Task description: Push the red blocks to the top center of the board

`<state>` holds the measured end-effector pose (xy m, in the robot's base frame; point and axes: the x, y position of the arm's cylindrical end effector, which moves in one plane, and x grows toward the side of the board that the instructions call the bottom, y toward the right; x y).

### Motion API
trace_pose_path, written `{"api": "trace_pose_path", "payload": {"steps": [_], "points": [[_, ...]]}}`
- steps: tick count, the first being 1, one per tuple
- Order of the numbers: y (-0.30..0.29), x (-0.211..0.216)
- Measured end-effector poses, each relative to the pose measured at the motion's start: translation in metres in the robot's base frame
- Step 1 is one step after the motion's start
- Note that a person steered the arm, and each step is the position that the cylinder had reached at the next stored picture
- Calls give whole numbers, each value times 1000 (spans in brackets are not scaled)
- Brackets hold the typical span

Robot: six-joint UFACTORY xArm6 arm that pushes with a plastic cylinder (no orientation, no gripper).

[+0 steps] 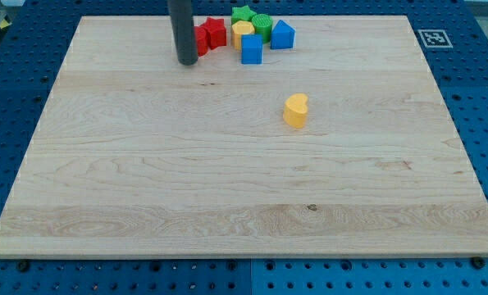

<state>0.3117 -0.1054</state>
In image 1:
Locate red star block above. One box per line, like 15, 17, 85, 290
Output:
201, 16, 227, 49

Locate red round block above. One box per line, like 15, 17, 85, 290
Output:
194, 26, 208, 57

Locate light wooden board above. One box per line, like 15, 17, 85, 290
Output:
0, 16, 488, 260

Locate yellow heart block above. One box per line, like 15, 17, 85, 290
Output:
283, 93, 308, 129

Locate blue cube block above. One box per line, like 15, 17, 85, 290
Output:
241, 34, 262, 64

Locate blue triangular prism block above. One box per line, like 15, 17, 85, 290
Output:
270, 20, 296, 50

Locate yellow hexagon block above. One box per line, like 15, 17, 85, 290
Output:
231, 20, 255, 51

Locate green ridged cylinder block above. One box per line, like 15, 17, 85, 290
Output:
251, 14, 273, 43

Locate green star block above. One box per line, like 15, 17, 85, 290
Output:
231, 5, 257, 25

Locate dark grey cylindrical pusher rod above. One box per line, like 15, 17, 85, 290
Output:
167, 0, 198, 66

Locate white fiducial marker tag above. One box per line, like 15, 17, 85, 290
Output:
417, 29, 453, 48

